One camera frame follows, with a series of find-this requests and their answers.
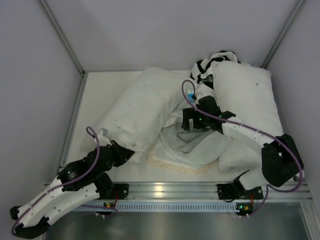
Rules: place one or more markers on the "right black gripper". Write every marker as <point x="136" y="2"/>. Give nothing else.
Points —
<point x="189" y="118"/>

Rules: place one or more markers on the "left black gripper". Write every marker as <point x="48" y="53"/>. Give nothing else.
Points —
<point x="121" y="153"/>

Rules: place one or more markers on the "grey cream ruffled pillowcase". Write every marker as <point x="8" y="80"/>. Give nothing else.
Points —
<point x="191" y="152"/>

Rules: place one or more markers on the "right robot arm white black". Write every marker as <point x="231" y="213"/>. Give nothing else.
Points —
<point x="279" y="156"/>

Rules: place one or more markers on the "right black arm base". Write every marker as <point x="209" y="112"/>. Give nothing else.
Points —
<point x="228" y="192"/>

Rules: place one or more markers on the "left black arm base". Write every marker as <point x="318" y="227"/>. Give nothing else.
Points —
<point x="118" y="191"/>

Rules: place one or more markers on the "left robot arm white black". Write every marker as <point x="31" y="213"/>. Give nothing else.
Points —
<point x="79" y="182"/>

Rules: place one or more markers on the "bare white pillow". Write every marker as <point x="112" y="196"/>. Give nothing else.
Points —
<point x="247" y="92"/>

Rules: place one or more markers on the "black white striped cloth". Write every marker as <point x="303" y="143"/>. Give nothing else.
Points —
<point x="200" y="70"/>

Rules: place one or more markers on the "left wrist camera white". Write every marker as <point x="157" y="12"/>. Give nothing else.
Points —
<point x="105" y="136"/>

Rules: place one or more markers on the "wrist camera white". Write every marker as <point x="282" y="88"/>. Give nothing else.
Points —
<point x="105" y="136"/>
<point x="199" y="92"/>

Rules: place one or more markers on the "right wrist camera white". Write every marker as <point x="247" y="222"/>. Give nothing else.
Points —
<point x="199" y="92"/>

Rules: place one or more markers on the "slotted grey cable duct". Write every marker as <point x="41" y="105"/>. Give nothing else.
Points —
<point x="178" y="206"/>

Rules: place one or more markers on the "aluminium mounting rail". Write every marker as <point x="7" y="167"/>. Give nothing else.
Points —
<point x="201" y="191"/>

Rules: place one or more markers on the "right aluminium frame post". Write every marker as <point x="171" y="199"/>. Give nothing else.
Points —
<point x="289" y="22"/>

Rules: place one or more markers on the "aluminium frame post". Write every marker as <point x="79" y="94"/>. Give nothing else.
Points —
<point x="289" y="22"/>
<point x="61" y="35"/>

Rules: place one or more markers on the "left aluminium frame post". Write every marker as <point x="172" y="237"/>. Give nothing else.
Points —
<point x="61" y="35"/>

